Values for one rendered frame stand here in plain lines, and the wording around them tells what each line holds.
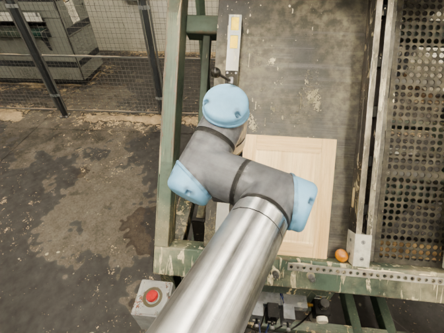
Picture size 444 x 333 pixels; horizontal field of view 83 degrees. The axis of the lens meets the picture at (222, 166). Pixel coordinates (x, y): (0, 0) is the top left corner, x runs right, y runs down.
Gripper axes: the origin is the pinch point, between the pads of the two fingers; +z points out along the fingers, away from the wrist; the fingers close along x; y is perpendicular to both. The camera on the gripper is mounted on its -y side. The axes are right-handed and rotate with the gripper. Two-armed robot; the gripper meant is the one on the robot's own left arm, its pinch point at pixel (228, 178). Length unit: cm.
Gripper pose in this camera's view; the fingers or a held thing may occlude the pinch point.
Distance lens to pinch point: 72.0
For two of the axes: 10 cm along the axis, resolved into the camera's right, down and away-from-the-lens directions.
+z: 0.4, 3.3, 9.4
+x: -10.0, -0.6, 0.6
